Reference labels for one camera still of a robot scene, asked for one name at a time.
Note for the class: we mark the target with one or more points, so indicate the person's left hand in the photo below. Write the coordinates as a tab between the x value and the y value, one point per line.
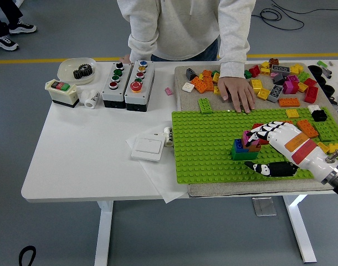
236	91

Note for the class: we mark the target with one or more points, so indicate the person's right hand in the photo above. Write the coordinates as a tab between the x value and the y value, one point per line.
126	59

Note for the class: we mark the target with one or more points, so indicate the robot right hand white shell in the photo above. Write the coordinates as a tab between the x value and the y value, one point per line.
302	149

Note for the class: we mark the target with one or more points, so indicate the pink square brick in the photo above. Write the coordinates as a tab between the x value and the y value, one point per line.
245	133

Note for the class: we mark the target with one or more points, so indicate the brown brick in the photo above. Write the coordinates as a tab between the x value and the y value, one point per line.
274	61
255	149

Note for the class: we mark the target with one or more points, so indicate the blue brick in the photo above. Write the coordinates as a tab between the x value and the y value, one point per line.
238	145

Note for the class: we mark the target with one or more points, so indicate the dark green tall brick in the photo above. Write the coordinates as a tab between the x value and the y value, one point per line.
242	156

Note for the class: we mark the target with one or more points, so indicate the person's left forearm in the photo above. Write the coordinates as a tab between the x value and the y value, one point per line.
234	55

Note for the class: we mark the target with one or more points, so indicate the person's right forearm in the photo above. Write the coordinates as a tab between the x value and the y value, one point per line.
141	41

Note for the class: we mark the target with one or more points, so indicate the green baseplate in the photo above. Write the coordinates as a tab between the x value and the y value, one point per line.
202	144

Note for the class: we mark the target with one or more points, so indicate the yellow square brick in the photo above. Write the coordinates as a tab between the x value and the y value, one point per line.
216	90
292	113
215	79

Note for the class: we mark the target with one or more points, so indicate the orange long brick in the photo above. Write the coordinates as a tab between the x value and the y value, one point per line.
289	102
199	84
308	128

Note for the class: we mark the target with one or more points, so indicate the grey four-button control box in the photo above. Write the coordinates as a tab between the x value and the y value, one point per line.
116	83

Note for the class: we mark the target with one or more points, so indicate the light green flat wide brick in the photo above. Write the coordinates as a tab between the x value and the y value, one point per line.
325	132

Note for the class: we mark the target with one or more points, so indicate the light green six-stud brick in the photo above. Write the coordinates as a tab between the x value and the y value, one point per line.
205	105

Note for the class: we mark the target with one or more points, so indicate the grey control box emergency stop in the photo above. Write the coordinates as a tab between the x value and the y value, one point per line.
138	94

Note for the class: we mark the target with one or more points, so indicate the black gear-shaped block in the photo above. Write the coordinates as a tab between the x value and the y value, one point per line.
319	115

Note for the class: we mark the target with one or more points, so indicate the grey long brick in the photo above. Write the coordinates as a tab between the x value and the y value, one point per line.
281	69
275	93

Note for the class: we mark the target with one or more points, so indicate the red long brick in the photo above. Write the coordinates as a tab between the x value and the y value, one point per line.
264	141

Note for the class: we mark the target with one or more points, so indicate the small pink brick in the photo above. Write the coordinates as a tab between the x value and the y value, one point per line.
169	91
274	75

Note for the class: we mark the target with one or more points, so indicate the black gear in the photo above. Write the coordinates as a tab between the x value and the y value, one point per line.
86	69
78	74

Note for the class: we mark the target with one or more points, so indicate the white small brick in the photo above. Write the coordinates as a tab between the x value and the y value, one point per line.
313	108

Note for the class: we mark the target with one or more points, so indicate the white square brick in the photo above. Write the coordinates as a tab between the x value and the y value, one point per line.
188	87

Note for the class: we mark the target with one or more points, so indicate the dark grey sloped brick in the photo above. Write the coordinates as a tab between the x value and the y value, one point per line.
191	74

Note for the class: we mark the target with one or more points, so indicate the white tube with writing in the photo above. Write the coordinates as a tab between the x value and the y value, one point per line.
92	99
169	137

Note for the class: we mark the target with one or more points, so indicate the magenta brick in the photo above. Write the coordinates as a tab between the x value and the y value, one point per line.
290	88
292	78

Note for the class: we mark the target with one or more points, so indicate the plain white tube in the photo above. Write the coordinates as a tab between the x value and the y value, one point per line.
82	95

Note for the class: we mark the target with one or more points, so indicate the white bowl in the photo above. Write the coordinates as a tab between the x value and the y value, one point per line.
66	67

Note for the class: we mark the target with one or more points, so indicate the person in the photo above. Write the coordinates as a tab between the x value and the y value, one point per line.
180	27
23	27

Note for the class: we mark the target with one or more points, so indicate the metal floor plate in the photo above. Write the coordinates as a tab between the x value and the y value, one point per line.
264	206

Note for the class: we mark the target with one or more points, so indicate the white table leg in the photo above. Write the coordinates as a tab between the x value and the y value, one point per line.
104	235
299	227

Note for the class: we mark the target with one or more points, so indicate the grey metal clip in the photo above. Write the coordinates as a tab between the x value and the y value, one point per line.
327	72

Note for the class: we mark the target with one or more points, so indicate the light green small flat piece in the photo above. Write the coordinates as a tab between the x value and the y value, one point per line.
322	64

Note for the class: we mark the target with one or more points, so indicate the white paper sheet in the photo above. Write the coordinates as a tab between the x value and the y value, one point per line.
158	177

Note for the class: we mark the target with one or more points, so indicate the cream switch box red green buttons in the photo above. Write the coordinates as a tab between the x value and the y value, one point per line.
61	94

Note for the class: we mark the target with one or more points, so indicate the white wall switch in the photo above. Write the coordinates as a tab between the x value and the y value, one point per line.
147	149

